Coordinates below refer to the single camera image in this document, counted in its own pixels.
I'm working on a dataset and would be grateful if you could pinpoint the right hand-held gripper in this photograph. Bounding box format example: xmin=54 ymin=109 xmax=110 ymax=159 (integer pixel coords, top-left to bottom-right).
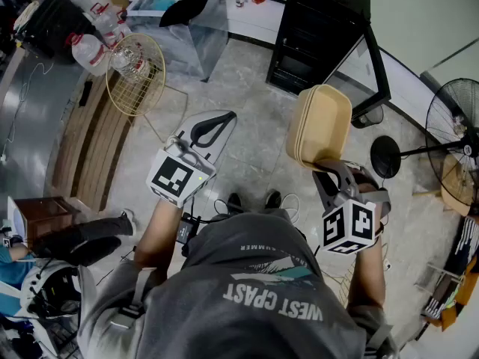
xmin=312 ymin=161 xmax=392 ymax=256

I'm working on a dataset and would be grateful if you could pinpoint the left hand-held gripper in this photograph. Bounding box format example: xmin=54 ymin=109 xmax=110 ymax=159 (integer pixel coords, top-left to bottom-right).
xmin=145 ymin=109 xmax=237 ymax=208

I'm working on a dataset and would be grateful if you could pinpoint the tan takeaway food container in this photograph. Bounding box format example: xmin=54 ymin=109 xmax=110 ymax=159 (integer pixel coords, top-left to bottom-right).
xmin=286 ymin=84 xmax=353 ymax=171

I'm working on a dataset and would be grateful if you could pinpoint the black cabinet with glass door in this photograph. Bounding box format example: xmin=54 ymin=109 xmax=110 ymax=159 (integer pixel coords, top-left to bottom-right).
xmin=266 ymin=0 xmax=393 ymax=129

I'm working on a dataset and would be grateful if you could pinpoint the person's left forearm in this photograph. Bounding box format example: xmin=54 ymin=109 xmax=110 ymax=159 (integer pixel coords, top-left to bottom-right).
xmin=133 ymin=198 xmax=185 ymax=280

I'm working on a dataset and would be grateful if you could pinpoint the person's right forearm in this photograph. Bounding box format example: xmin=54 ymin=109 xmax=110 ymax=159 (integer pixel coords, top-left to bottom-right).
xmin=346 ymin=233 xmax=388 ymax=310

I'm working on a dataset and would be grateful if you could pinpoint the person's right hand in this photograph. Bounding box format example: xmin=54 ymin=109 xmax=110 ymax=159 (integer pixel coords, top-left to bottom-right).
xmin=353 ymin=168 xmax=381 ymax=194

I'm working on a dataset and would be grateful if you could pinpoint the black floor fan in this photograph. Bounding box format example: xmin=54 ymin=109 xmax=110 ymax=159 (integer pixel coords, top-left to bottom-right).
xmin=370 ymin=76 xmax=479 ymax=207

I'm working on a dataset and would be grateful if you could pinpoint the person's right black shoe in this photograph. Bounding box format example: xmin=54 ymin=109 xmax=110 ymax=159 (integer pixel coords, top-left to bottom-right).
xmin=264 ymin=188 xmax=283 ymax=209

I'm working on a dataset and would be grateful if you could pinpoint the person's black shoe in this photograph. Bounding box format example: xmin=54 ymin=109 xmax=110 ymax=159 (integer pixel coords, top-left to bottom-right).
xmin=226 ymin=191 xmax=243 ymax=213
xmin=264 ymin=188 xmax=283 ymax=209

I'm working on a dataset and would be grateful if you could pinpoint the person's left black shoe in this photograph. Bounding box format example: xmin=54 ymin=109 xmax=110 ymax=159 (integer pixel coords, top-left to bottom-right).
xmin=226 ymin=191 xmax=243 ymax=213

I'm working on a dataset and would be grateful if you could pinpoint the black mesh waste bin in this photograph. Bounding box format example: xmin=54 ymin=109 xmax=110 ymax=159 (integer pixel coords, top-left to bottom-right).
xmin=351 ymin=105 xmax=385 ymax=129

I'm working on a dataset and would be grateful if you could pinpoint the clear plastic storage bin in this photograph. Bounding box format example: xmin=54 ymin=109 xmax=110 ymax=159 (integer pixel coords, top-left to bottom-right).
xmin=126 ymin=0 xmax=230 ymax=82

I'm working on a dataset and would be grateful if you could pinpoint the black battery pack device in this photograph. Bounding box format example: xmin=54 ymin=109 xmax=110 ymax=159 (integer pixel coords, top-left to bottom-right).
xmin=175 ymin=215 xmax=203 ymax=245

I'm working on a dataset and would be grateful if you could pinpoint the clear plastic water bottle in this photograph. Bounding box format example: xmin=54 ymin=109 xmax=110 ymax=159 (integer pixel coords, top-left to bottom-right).
xmin=111 ymin=43 xmax=151 ymax=82

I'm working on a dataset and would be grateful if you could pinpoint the brown cardboard sheet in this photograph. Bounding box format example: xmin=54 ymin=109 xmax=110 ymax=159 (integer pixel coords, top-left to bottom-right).
xmin=440 ymin=154 xmax=477 ymax=217

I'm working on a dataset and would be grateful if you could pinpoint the wooden slatted platform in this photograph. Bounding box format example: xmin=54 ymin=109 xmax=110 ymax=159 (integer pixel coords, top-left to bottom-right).
xmin=51 ymin=69 xmax=134 ymax=212

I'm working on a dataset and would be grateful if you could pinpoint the black cap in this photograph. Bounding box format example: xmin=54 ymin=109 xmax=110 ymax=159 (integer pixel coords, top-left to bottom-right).
xmin=159 ymin=0 xmax=210 ymax=28

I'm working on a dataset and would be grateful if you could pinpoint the black remote control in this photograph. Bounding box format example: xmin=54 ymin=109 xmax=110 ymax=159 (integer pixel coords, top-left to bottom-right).
xmin=79 ymin=81 xmax=94 ymax=108

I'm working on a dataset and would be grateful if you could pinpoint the stack of striped cloths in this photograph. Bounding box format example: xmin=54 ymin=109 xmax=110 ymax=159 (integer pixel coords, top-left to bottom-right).
xmin=421 ymin=215 xmax=479 ymax=331

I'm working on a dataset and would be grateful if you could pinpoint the gray printed t-shirt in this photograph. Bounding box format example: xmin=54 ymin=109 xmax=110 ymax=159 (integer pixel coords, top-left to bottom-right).
xmin=76 ymin=207 xmax=396 ymax=359

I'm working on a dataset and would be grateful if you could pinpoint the brown wooden stool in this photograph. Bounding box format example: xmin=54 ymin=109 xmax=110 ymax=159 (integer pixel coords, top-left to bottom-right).
xmin=13 ymin=196 xmax=82 ymax=245

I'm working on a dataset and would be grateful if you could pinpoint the white round container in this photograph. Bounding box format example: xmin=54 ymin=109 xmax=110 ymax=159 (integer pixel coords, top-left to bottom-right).
xmin=5 ymin=195 xmax=30 ymax=243

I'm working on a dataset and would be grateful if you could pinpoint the white helmet device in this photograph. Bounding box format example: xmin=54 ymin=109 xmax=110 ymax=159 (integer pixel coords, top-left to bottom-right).
xmin=19 ymin=263 xmax=82 ymax=319

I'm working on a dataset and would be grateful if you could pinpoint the gold wire basket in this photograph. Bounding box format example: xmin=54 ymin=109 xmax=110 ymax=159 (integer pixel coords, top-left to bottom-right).
xmin=106 ymin=32 xmax=189 ymax=144

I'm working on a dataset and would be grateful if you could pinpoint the large water jug red handle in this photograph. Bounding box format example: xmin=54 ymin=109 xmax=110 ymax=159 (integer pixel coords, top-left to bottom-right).
xmin=65 ymin=31 xmax=110 ymax=77
xmin=89 ymin=1 xmax=126 ymax=46

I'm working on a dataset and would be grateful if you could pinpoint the gray right backpack strap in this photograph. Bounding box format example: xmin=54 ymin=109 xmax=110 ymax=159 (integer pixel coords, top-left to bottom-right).
xmin=364 ymin=323 xmax=394 ymax=357

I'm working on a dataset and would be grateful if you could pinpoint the gray backpack strap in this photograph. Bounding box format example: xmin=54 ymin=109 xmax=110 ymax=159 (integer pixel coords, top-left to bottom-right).
xmin=364 ymin=323 xmax=394 ymax=357
xmin=110 ymin=266 xmax=157 ymax=329

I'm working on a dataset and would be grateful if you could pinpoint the gray left backpack strap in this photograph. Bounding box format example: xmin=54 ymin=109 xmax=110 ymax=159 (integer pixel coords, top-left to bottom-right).
xmin=110 ymin=266 xmax=157 ymax=329

